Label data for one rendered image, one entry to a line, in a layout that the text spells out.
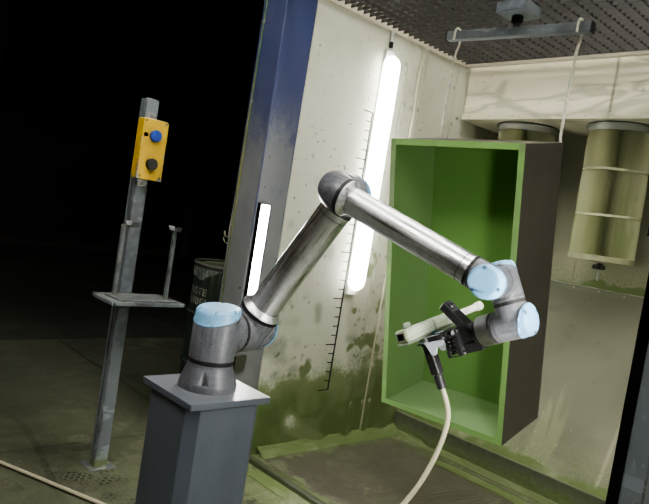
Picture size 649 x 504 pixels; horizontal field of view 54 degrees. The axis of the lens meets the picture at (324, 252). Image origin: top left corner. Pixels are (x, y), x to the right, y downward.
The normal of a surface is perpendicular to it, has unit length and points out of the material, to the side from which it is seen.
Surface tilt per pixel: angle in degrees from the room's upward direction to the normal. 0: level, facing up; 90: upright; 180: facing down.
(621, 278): 90
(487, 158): 102
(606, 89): 90
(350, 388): 90
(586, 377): 57
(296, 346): 90
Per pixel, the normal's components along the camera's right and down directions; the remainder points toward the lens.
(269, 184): 0.67, 0.15
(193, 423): -0.04, 0.05
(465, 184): -0.67, 0.14
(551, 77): -0.72, -0.08
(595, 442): -0.52, -0.60
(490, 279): -0.44, 0.00
